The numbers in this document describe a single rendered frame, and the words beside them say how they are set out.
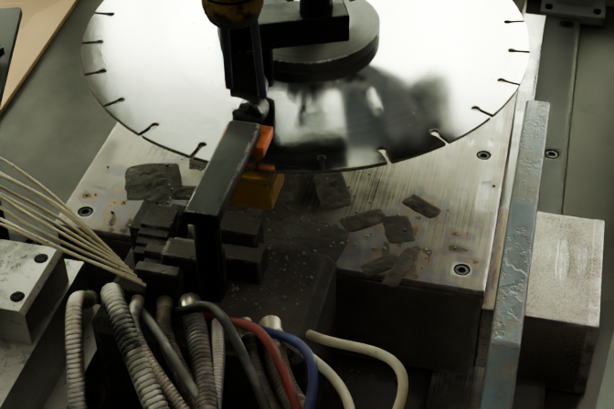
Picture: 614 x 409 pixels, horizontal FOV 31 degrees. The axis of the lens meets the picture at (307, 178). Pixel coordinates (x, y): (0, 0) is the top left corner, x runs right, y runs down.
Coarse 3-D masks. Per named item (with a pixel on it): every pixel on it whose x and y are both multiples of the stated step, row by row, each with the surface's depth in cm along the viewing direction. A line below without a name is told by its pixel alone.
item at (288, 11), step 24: (312, 0) 70; (336, 0) 72; (264, 24) 70; (288, 24) 70; (312, 24) 71; (336, 24) 71; (240, 48) 71; (264, 48) 71; (240, 72) 73; (264, 72) 74; (240, 96) 74
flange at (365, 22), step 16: (272, 0) 83; (352, 16) 81; (368, 16) 81; (352, 32) 80; (368, 32) 80; (288, 48) 78; (304, 48) 78; (320, 48) 78; (336, 48) 78; (352, 48) 78; (368, 48) 79; (288, 64) 77; (304, 64) 77; (320, 64) 77; (336, 64) 77
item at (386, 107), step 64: (128, 0) 86; (192, 0) 86; (384, 0) 85; (448, 0) 85; (128, 64) 79; (192, 64) 78; (384, 64) 78; (448, 64) 78; (512, 64) 78; (128, 128) 73; (192, 128) 73; (320, 128) 72; (384, 128) 72; (448, 128) 72
